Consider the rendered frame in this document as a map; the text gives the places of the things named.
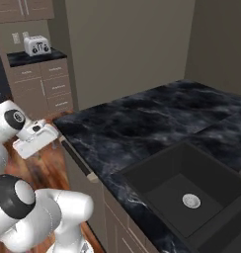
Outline beige dishwasher door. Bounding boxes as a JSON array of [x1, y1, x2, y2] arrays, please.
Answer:
[[60, 139, 108, 252]]

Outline beige wall cupboards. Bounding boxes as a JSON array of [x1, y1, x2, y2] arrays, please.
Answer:
[[0, 0, 55, 24]]

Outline dark dishwasher door handle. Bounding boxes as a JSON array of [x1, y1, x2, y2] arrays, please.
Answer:
[[58, 134, 100, 184]]

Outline black fridge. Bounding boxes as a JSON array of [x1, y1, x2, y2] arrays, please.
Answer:
[[0, 39, 12, 100]]

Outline white toaster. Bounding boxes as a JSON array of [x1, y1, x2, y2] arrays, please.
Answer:
[[23, 35, 52, 57]]

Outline black sink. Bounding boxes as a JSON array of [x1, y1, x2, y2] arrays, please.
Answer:
[[120, 140, 241, 253]]

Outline beige base cupboards with drawers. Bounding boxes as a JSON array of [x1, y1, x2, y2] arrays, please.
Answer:
[[8, 57, 75, 121]]

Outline beige cupboard front under sink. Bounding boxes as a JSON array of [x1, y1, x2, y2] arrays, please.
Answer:
[[102, 185, 161, 253]]

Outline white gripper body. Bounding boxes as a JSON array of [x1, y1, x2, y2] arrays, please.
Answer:
[[12, 124, 60, 160]]

